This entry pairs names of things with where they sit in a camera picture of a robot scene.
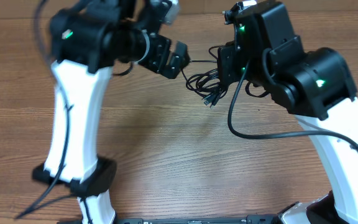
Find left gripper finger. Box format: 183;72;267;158
169;41;190;67
162;60;185;79

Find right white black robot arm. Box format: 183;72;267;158
218;1;358;223

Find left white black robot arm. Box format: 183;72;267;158
32;1;190;223

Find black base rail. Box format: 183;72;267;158
114;214;283;224

